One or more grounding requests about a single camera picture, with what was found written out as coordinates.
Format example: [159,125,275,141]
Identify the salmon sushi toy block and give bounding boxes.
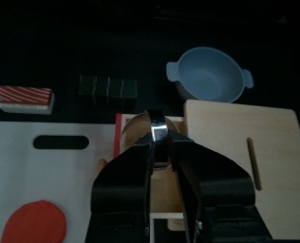
[0,84,56,116]

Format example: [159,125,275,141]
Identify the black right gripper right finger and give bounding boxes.
[167,130,273,243]

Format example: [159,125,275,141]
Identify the light wooden drawer cabinet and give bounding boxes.
[167,99,300,241]

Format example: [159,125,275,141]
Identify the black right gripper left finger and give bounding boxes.
[86,132,155,243]

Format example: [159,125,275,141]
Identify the light blue bowl with handles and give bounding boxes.
[164,47,255,103]

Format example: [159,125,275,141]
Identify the dark green ribbed toy block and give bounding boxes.
[78,74,139,106]

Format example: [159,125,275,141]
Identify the white cutting board with handle slot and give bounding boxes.
[0,121,118,243]

